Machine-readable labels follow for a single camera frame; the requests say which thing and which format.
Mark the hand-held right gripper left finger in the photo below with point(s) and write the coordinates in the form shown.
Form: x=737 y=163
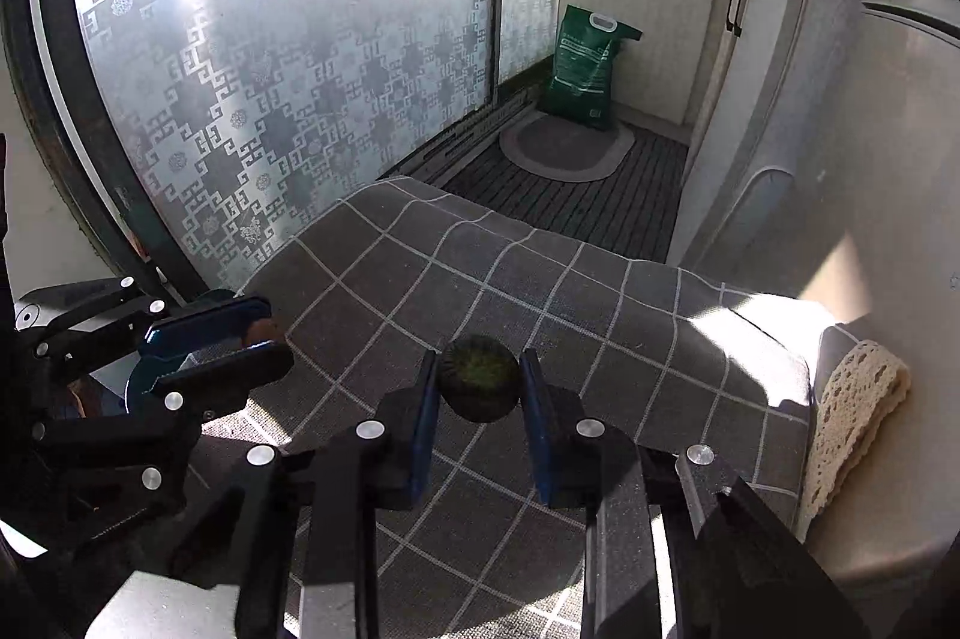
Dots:
x=424 y=429

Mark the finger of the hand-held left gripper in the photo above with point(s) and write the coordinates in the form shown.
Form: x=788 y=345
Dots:
x=210 y=318
x=225 y=369

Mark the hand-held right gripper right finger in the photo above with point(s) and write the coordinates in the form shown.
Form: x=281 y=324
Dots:
x=538 y=429

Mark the brown scrap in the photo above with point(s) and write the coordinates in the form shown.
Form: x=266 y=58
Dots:
x=264 y=331

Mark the dark ribbed round object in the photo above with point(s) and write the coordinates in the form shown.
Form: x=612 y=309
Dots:
x=480 y=376

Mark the teal plastic bin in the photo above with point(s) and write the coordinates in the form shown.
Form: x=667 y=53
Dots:
x=139 y=388

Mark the grey checkered tablecloth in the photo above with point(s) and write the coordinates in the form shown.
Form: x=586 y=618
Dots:
x=525 y=279

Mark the dark striped floor mat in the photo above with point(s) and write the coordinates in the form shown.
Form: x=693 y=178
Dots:
x=600 y=204

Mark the grey oval mat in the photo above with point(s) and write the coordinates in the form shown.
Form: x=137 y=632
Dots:
x=562 y=148

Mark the cream lace cloth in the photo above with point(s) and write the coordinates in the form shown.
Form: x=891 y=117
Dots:
x=855 y=399

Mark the green rice bag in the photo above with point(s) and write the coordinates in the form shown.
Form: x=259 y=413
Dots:
x=585 y=69

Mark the tall white corner cabinet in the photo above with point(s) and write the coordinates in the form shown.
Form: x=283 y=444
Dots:
x=765 y=84

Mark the white counter cabinet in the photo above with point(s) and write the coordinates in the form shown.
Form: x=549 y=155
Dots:
x=645 y=9

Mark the silver refrigerator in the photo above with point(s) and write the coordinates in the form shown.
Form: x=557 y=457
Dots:
x=900 y=159

